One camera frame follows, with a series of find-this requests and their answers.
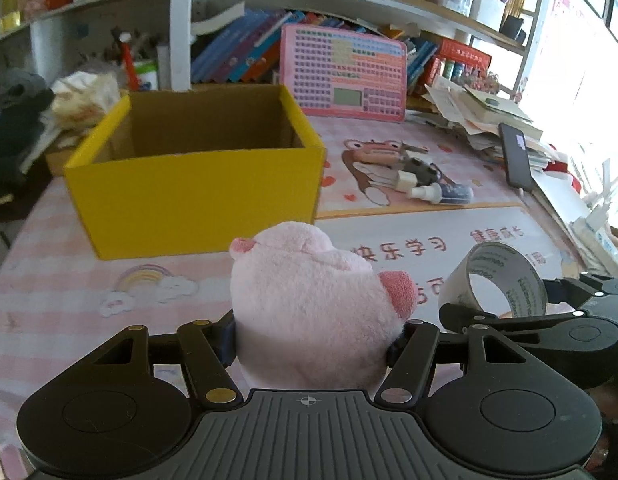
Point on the grey tape roll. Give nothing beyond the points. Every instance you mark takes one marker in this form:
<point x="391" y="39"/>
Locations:
<point x="526" y="285"/>

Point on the red hardcover book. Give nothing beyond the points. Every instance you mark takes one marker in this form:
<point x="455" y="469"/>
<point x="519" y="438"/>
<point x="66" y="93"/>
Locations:
<point x="464" y="52"/>

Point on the small black holder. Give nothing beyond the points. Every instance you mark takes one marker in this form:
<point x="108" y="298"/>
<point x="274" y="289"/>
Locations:
<point x="514" y="27"/>

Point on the brown oblong case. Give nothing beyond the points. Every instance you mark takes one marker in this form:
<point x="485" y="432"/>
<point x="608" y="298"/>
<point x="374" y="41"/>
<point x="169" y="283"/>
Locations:
<point x="376" y="154"/>

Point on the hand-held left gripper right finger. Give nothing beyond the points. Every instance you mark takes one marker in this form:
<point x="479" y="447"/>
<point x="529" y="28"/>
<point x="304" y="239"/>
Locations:
<point x="392" y="354"/>

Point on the yellow cardboard box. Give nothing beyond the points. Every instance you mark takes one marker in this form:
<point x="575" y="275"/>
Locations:
<point x="199" y="200"/>

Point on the small metal bar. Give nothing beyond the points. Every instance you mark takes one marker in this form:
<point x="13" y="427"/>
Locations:
<point x="414" y="150"/>

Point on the brown cardboard carton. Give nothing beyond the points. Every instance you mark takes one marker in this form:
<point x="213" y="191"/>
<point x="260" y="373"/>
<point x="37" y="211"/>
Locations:
<point x="56" y="160"/>

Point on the pink plush pig toy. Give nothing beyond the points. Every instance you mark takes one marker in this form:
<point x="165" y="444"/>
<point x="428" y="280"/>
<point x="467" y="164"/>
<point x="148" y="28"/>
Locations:
<point x="309" y="310"/>

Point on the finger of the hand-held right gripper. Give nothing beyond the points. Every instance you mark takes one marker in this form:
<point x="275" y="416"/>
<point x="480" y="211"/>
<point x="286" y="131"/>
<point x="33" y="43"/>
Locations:
<point x="459" y="316"/>
<point x="564" y="292"/>

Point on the black smartphone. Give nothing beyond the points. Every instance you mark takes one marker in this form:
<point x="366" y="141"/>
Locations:
<point x="516" y="157"/>

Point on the row of colourful books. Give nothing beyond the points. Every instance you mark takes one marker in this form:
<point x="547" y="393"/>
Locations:
<point x="229" y="50"/>

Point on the white bookshelf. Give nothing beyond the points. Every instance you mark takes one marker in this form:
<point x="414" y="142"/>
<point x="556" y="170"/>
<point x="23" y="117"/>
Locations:
<point x="181" y="20"/>

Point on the green and white pen cup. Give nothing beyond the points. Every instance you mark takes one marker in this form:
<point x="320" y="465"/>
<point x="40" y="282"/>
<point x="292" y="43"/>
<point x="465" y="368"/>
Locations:
<point x="146" y="77"/>

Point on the small grey eraser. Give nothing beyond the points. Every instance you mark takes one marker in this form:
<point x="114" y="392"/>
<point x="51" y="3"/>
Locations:
<point x="491" y="101"/>

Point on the large white charger plug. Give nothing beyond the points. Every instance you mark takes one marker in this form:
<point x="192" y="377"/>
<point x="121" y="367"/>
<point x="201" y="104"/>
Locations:
<point x="421" y="170"/>

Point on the white plastic rack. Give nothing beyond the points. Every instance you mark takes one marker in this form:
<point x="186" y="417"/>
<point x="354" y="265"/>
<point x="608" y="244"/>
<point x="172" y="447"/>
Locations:
<point x="606" y="195"/>

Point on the white paper sheets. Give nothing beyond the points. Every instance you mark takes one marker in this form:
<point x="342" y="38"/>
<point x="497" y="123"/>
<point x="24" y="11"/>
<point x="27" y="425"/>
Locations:
<point x="559" y="200"/>

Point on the pile of dark clothes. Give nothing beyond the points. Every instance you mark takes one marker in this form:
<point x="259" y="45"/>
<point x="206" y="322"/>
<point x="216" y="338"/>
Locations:
<point x="14" y="125"/>

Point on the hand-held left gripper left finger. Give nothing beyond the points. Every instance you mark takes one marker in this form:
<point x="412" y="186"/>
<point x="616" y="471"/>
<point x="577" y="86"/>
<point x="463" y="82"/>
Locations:
<point x="228" y="342"/>

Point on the stack of papers and books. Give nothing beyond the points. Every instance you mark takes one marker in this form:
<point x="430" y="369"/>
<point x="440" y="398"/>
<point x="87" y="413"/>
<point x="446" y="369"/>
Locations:
<point x="469" y="105"/>

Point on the blue spray bottle white cap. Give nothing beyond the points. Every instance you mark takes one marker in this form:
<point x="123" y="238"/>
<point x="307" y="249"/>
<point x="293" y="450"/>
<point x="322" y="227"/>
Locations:
<point x="451" y="194"/>

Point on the red and white cloth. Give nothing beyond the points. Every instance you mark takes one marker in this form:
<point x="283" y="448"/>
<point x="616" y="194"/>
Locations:
<point x="561" y="167"/>

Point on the crumpled plastic tissue bag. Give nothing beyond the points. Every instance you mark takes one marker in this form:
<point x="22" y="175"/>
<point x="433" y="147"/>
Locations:
<point x="84" y="100"/>

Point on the colourful binder clips pile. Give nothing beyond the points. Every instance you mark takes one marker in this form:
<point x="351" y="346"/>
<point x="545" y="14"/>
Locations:
<point x="476" y="80"/>

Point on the pink toy keyboard tablet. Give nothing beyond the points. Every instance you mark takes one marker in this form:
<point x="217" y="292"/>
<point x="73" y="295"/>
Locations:
<point x="339" y="70"/>

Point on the pink checkered printed desk mat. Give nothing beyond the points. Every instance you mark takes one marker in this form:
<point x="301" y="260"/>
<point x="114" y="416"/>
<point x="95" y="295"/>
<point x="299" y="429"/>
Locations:
<point x="64" y="310"/>

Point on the white desk organiser box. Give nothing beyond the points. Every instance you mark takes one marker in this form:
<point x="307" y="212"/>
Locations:
<point x="489" y="10"/>

